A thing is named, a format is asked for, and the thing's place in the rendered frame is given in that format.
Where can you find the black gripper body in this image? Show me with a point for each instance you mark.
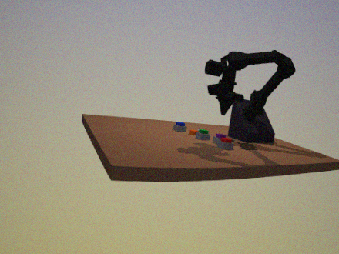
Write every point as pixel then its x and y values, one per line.
pixel 230 94

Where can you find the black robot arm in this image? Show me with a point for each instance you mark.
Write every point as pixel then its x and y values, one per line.
pixel 240 60

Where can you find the blue button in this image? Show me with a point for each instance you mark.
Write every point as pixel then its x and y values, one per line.
pixel 180 127

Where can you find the purple button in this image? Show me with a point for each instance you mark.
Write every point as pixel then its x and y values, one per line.
pixel 218 138

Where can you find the green button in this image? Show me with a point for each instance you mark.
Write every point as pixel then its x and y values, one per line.
pixel 202 134

